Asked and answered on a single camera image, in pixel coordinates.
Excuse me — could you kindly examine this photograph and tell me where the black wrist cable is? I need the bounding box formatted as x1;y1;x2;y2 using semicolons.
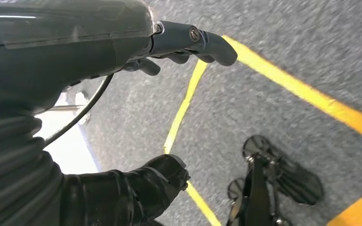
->
43;73;115;147

